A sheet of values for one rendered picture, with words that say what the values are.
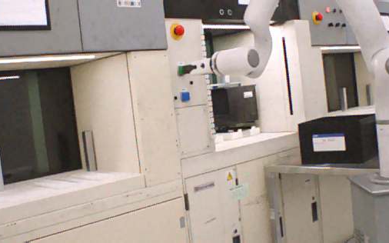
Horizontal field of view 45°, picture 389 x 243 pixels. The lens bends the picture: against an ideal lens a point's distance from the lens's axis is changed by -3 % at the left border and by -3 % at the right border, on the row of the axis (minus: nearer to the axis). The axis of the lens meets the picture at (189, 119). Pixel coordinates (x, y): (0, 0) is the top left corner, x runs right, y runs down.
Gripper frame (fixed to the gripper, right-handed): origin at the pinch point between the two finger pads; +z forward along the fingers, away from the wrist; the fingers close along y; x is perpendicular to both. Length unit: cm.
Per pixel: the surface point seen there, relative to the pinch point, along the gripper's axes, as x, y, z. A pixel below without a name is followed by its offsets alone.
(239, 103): -16, 52, 23
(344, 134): -32, 49, -34
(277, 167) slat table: -44, 40, -6
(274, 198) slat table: -59, 40, -1
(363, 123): -29, 54, -40
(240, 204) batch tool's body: -58, 24, 4
